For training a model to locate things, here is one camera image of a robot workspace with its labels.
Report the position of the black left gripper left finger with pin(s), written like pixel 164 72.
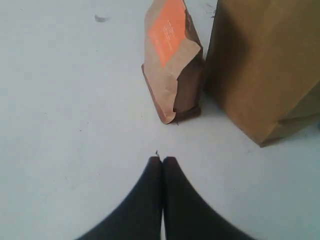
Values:
pixel 139 215

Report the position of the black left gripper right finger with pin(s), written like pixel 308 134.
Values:
pixel 187 216

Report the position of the brown paper bag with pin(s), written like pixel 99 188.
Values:
pixel 263 66

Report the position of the brown pouch with orange label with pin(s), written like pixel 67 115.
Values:
pixel 173 61

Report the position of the small grey scrap on table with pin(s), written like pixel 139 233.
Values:
pixel 101 19

